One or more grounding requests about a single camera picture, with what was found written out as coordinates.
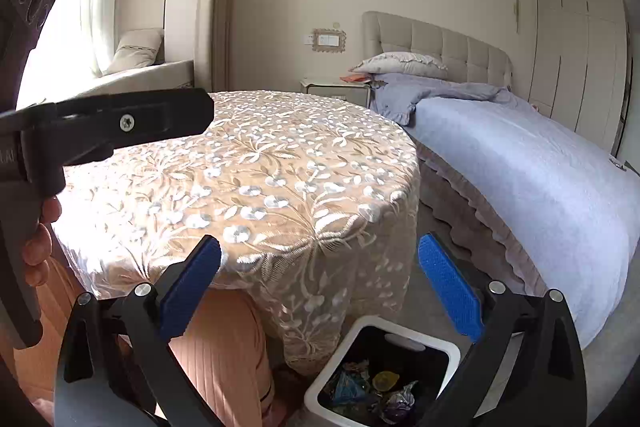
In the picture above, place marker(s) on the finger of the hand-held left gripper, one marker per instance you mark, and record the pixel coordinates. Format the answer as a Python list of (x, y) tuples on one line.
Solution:
[(150, 114)]

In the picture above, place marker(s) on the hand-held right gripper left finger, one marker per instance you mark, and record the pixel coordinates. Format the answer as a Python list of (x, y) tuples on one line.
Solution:
[(192, 287)]

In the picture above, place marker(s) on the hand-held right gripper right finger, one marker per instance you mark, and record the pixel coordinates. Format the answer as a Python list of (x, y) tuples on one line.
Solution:
[(450, 287)]

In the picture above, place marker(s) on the white square bin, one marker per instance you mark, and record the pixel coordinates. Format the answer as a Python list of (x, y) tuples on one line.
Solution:
[(385, 326)]

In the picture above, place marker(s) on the purple foil wrapper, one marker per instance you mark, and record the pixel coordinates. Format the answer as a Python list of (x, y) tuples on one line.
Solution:
[(400, 403)]

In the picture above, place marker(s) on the blue wrapper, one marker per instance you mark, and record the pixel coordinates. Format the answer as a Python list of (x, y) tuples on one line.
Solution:
[(350, 386)]

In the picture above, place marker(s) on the person's left hand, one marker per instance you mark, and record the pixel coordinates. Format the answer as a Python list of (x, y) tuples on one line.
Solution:
[(39, 252)]

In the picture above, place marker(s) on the beige window seat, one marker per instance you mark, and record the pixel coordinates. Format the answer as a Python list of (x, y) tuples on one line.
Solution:
[(140, 79)]

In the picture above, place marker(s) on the beige cushion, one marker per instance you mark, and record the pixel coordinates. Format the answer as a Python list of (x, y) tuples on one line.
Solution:
[(135, 52)]

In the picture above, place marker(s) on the person's leg in pink pants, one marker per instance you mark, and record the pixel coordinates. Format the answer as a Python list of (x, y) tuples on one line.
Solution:
[(220, 357)]

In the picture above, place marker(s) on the bed with white cover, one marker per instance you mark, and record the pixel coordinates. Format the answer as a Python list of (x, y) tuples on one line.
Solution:
[(525, 187)]

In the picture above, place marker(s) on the table with embroidered tablecloth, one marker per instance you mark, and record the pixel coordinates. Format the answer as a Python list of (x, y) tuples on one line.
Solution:
[(275, 187)]

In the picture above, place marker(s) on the white nightstand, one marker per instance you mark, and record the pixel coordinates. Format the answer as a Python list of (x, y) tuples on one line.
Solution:
[(335, 92)]

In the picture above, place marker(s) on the lilac quilt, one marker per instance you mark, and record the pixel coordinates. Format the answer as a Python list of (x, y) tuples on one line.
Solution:
[(440, 89)]

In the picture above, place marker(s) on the orange item on nightstand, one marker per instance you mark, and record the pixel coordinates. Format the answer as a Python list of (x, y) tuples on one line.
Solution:
[(355, 78)]

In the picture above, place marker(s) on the frilled pillow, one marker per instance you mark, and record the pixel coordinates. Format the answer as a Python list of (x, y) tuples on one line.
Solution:
[(400, 63)]

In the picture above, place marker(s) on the beige tufted headboard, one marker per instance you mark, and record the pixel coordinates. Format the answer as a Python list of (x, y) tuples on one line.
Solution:
[(425, 37)]

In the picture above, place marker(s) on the beige wardrobe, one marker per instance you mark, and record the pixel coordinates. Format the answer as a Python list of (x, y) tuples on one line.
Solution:
[(575, 57)]

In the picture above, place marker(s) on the framed wall switch plate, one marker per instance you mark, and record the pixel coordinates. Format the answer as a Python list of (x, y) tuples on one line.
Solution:
[(328, 40)]

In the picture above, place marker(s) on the short gold wall lamp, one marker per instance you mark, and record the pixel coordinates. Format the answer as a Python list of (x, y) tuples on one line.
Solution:
[(517, 9)]

